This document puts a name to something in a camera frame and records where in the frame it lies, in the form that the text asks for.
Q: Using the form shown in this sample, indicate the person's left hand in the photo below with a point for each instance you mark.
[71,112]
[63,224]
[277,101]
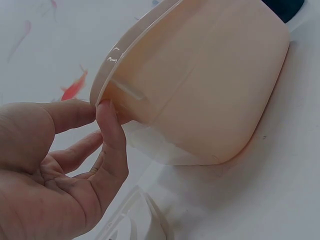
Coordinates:
[45,200]

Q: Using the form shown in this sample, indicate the peach plastic container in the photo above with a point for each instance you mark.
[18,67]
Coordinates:
[200,82]

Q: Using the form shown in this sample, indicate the person's left thumb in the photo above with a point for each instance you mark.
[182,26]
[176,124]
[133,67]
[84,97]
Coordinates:
[60,117]

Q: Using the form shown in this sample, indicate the clear plastic lid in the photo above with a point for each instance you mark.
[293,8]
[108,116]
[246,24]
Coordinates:
[147,217]

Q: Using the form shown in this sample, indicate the dark round object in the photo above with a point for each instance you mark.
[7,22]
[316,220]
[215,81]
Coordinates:
[285,10]

